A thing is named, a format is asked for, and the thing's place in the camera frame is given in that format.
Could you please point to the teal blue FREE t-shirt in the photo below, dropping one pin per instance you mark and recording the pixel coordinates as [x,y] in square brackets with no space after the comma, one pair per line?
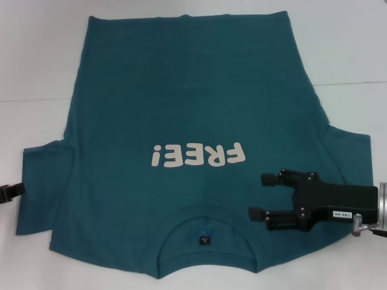
[193,90]

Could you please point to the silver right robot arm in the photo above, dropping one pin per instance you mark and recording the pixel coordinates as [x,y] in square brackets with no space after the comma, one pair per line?
[383,205]

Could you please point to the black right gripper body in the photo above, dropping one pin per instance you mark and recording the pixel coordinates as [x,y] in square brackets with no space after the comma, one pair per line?
[335,202]

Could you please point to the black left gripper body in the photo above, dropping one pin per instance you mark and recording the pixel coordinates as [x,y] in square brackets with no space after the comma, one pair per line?
[6,194]

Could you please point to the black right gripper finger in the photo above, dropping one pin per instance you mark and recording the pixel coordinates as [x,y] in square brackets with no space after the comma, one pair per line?
[282,222]
[270,179]

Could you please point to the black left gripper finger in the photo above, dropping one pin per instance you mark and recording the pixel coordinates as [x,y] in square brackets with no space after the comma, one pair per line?
[18,191]

